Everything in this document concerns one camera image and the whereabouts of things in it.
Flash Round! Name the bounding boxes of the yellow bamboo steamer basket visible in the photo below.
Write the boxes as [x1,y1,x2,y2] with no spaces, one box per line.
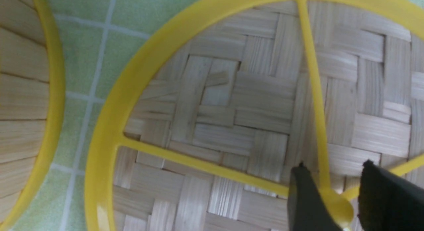
[0,0,65,231]

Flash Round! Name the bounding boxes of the yellow woven bamboo steamer lid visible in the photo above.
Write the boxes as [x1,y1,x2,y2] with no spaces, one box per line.
[84,0,423,231]

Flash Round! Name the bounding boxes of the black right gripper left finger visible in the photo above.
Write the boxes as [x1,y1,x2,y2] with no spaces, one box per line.
[287,163,342,231]

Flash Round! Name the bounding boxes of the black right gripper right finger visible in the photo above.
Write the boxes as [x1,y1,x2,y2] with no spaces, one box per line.
[358,160,424,231]

